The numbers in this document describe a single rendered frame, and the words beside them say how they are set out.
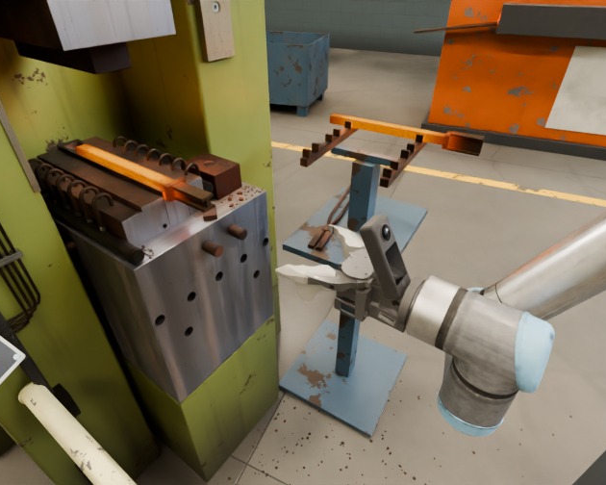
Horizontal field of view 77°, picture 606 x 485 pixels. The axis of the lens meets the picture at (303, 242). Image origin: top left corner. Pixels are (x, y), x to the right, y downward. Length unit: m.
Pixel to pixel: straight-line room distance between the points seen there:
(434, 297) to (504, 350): 0.10
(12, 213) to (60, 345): 0.33
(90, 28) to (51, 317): 0.58
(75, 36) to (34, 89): 0.52
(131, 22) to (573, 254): 0.74
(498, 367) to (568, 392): 1.40
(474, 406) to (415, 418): 1.02
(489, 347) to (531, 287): 0.16
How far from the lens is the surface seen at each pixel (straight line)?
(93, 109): 1.27
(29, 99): 1.20
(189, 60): 1.03
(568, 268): 0.63
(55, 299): 0.97
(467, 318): 0.52
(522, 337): 0.53
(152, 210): 0.82
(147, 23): 0.76
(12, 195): 0.85
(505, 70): 3.98
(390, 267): 0.53
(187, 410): 1.13
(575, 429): 1.84
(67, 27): 0.70
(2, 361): 0.62
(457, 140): 1.10
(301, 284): 0.58
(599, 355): 2.15
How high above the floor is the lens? 1.37
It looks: 36 degrees down
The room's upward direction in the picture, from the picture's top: straight up
